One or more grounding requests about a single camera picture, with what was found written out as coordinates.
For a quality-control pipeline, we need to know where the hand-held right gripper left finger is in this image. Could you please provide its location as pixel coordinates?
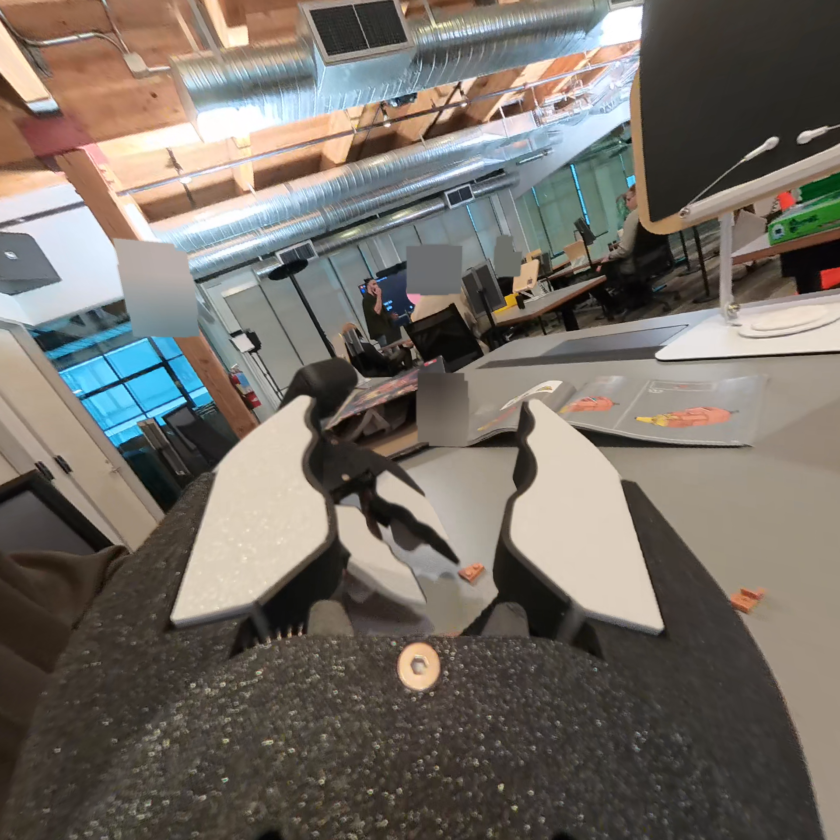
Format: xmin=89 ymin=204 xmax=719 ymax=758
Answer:
xmin=169 ymin=394 xmax=349 ymax=631

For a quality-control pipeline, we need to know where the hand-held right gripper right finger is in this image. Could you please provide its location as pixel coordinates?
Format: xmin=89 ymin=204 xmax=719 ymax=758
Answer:
xmin=493 ymin=398 xmax=665 ymax=636

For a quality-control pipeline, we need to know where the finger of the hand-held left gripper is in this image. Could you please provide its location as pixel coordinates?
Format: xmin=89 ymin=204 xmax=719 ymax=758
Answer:
xmin=357 ymin=459 xmax=462 ymax=565
xmin=336 ymin=502 xmax=431 ymax=608

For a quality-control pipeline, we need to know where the grey desk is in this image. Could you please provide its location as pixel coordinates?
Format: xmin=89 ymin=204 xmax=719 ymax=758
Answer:
xmin=338 ymin=308 xmax=840 ymax=840

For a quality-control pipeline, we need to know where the wooden office desk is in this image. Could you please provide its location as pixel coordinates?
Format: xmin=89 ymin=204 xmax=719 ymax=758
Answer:
xmin=492 ymin=272 xmax=608 ymax=332

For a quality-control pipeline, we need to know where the colourful toy set box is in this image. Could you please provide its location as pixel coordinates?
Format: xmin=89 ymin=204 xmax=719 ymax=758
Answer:
xmin=325 ymin=357 xmax=447 ymax=434

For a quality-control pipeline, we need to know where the wooden support column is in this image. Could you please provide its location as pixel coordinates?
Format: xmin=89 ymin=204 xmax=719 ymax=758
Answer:
xmin=56 ymin=147 xmax=257 ymax=437

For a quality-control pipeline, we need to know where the black floor lamp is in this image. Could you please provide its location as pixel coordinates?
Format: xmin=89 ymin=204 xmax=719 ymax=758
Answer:
xmin=268 ymin=259 xmax=329 ymax=395

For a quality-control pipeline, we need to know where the black office chair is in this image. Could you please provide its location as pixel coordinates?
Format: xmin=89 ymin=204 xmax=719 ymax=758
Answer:
xmin=407 ymin=305 xmax=483 ymax=371

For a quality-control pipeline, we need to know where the grey instruction booklet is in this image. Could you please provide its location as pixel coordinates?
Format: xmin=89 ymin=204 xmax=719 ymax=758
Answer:
xmin=469 ymin=375 xmax=770 ymax=448

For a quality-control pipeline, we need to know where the black computer monitor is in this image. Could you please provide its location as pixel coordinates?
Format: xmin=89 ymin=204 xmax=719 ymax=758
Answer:
xmin=462 ymin=259 xmax=506 ymax=316

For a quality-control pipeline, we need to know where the dark monitor screen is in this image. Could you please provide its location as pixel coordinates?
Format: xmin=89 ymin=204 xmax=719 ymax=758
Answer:
xmin=0 ymin=469 xmax=112 ymax=559

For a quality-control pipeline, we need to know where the white cabinet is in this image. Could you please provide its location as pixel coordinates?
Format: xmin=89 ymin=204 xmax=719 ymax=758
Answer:
xmin=0 ymin=318 xmax=165 ymax=546

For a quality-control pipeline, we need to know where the grey ceiling-mounted box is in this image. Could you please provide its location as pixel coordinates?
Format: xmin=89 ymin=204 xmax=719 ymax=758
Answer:
xmin=0 ymin=231 xmax=63 ymax=295

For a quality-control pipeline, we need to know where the green cardboard box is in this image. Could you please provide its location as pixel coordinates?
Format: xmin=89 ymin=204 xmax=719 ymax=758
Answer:
xmin=766 ymin=177 xmax=840 ymax=247

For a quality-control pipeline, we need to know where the black monitor with pale rim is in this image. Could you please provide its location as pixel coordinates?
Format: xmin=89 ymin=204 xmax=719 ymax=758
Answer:
xmin=630 ymin=0 xmax=840 ymax=234

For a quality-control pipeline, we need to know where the wall display screen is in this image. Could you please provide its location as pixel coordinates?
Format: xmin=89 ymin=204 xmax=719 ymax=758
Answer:
xmin=357 ymin=262 xmax=427 ymax=322

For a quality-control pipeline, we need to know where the black desk cable cover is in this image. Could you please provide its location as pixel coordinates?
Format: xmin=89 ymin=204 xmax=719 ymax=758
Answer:
xmin=476 ymin=325 xmax=689 ymax=368

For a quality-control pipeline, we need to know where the glass window wall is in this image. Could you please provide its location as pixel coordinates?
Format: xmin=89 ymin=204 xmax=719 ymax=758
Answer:
xmin=36 ymin=331 xmax=217 ymax=447

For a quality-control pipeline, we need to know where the narrow silver ventilation duct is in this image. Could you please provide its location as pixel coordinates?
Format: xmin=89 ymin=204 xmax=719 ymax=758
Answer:
xmin=151 ymin=125 xmax=559 ymax=277

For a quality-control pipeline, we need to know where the wide silver ventilation duct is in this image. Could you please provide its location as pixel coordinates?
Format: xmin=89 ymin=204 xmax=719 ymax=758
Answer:
xmin=167 ymin=0 xmax=614 ymax=126

